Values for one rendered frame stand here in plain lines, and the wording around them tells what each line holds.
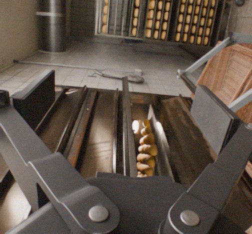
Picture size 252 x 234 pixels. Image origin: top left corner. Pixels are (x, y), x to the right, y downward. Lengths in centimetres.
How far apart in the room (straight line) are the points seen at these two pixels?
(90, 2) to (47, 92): 510
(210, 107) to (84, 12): 515
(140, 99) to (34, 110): 172
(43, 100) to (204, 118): 13
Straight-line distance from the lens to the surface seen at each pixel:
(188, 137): 136
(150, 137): 156
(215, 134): 17
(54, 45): 328
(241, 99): 77
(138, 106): 189
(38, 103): 17
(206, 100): 19
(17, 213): 85
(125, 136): 95
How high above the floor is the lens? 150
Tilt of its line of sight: 4 degrees down
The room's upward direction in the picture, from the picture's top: 85 degrees counter-clockwise
